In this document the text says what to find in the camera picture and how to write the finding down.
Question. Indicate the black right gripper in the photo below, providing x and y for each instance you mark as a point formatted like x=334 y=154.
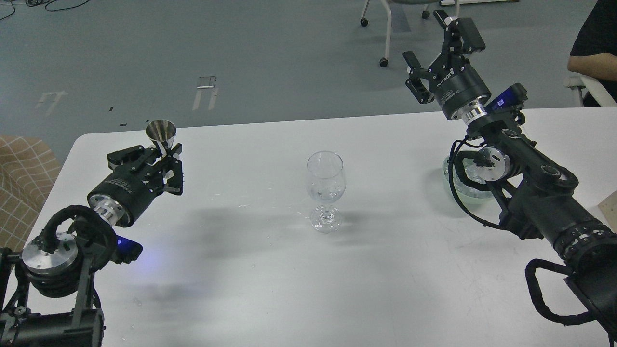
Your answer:
x=449 y=80

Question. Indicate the steel double jigger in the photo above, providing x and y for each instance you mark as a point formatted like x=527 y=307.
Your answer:
x=162 y=134

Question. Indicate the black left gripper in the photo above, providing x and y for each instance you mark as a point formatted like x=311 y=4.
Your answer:
x=134 y=183

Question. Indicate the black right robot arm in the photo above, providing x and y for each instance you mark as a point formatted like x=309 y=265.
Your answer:
x=534 y=193

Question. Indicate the clear wine glass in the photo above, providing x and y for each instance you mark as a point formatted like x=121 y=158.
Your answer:
x=326 y=183

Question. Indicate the silver floor plate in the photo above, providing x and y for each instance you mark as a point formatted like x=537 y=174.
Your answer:
x=206 y=82

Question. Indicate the green bowl of ice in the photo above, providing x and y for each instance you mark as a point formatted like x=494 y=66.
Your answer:
x=466 y=194

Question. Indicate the seated person in black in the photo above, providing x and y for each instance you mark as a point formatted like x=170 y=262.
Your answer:
x=594 y=52

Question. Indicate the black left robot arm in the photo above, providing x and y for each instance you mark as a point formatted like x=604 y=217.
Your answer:
x=55 y=303

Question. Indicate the beige checkered seat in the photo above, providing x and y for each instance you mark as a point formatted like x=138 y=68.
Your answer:
x=28 y=171

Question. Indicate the grey white office chair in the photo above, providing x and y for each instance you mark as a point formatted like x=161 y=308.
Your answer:
x=384 y=61

